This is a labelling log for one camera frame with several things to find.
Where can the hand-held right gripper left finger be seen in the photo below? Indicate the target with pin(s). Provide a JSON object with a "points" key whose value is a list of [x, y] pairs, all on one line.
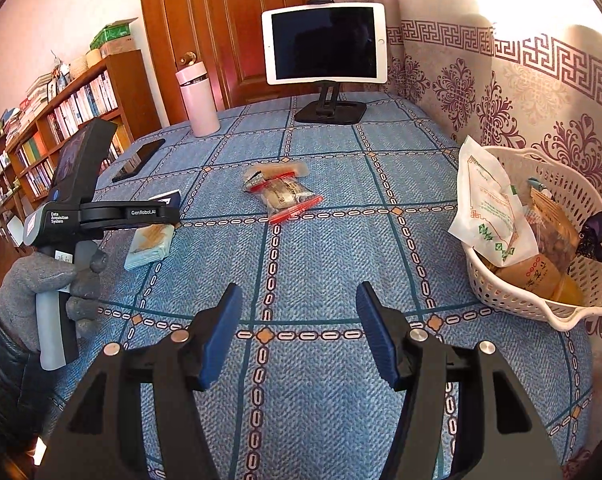
{"points": [[221, 340]]}

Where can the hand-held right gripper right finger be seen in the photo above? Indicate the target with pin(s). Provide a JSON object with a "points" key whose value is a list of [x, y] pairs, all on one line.
{"points": [[376, 330]]}

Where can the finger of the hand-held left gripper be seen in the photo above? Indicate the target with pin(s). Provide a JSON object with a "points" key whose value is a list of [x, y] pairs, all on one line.
{"points": [[170, 216], [166, 197]]}

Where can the turquoise snack packet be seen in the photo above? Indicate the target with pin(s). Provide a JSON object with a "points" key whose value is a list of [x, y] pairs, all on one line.
{"points": [[148, 247]]}

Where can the clear red-edged snack packet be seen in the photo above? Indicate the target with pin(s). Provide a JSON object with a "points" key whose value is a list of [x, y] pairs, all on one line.
{"points": [[276, 175], [291, 200]]}

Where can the white green snack packet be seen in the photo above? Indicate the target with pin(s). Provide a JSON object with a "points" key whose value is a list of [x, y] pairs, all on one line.
{"points": [[491, 210]]}

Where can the white plastic basket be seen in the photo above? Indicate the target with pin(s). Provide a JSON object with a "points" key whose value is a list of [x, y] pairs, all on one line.
{"points": [[571, 315]]}

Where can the brown snack packet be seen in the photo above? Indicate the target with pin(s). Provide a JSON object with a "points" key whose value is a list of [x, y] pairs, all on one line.
{"points": [[551, 240]]}

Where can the yellow jelly cup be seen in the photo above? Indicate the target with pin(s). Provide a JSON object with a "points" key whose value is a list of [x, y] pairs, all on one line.
{"points": [[571, 290]]}

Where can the person's left forearm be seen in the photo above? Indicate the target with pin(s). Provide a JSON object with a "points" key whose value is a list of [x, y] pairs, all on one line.
{"points": [[6, 400]]}

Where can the person's left hand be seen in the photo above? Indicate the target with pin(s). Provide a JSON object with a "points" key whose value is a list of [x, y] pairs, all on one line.
{"points": [[26, 280]]}

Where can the black phone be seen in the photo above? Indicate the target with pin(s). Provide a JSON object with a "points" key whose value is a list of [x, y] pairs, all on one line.
{"points": [[138, 160]]}

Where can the rows of books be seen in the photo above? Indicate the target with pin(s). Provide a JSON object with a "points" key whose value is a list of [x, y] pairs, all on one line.
{"points": [[76, 110]]}

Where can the blue patterned tablecloth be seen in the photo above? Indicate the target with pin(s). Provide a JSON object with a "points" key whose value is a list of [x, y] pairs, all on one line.
{"points": [[331, 260]]}

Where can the wooden bookshelf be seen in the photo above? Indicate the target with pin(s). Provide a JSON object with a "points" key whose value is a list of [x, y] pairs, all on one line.
{"points": [[131, 90]]}

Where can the pink water bottle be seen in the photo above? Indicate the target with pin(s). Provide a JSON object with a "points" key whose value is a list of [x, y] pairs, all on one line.
{"points": [[197, 105]]}

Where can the cardboard box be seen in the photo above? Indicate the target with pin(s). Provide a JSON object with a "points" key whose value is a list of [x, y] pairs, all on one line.
{"points": [[118, 46]]}

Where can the green box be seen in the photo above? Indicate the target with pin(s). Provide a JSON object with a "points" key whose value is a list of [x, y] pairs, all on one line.
{"points": [[113, 35]]}

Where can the brass door knob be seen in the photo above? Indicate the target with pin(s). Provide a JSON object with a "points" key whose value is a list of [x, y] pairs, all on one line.
{"points": [[188, 60]]}

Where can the tan snack packet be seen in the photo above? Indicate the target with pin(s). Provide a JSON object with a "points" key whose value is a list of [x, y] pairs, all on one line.
{"points": [[531, 275]]}

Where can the wooden door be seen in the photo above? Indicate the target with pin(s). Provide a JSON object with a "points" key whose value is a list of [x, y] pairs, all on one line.
{"points": [[231, 35]]}

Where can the black tablet stand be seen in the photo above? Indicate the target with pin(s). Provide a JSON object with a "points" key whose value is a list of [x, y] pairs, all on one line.
{"points": [[331, 110]]}

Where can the white tablet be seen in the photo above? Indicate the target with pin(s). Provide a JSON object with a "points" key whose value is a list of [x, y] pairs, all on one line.
{"points": [[326, 42]]}

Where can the dark bow-shaped snack packet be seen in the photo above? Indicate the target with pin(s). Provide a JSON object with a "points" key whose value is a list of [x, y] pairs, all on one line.
{"points": [[593, 235]]}

